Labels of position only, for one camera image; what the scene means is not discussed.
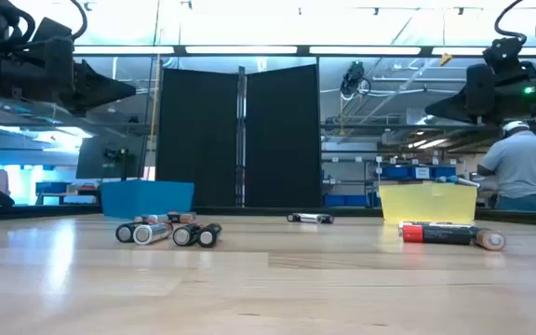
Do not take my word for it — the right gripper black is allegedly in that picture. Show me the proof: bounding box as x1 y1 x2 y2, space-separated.
424 61 503 127

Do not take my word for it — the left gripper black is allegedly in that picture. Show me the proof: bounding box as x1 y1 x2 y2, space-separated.
43 36 138 116

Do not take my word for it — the red black battery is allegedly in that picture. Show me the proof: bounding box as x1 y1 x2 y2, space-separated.
167 210 198 224
400 224 477 246

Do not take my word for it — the small silver battery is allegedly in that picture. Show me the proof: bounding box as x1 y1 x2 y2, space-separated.
286 212 323 225
133 214 170 224

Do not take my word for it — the dark monitor screen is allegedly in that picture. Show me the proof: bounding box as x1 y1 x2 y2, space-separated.
75 134 151 181

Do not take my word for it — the black device on stand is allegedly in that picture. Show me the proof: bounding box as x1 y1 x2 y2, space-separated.
101 146 130 181

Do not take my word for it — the blue silver cylindrical object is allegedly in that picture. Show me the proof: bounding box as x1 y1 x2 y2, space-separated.
435 174 481 189

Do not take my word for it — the person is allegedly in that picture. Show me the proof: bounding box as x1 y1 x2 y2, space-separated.
476 119 536 213

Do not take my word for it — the yellow plastic bin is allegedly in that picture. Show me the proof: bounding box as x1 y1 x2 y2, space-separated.
378 181 478 225

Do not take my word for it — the black hanging device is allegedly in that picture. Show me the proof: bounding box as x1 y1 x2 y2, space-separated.
340 60 372 100

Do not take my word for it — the black partition panel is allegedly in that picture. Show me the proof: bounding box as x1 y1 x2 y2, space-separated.
244 63 323 208
155 68 240 208

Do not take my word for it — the blue plastic bin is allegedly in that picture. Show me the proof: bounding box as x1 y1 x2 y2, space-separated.
100 180 195 220

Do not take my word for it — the metal shelf rack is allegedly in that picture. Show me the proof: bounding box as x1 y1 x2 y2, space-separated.
321 121 381 208

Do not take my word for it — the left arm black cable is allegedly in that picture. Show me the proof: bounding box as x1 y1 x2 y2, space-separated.
65 0 88 42

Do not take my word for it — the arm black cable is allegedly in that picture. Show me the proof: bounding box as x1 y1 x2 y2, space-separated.
494 0 529 44
65 0 88 42

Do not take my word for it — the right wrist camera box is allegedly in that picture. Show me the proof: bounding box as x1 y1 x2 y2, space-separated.
481 36 526 71

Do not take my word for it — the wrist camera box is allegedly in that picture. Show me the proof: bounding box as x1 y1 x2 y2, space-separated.
30 17 74 46
481 36 526 71

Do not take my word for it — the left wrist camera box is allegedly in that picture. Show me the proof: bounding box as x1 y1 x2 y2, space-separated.
30 17 74 46

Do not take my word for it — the overhead light bar frame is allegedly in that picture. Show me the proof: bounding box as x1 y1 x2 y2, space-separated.
72 44 536 58

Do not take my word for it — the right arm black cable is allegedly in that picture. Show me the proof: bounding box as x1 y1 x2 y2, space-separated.
494 0 529 44

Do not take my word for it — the black table edge rail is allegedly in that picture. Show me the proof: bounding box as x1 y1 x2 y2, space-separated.
0 204 536 228

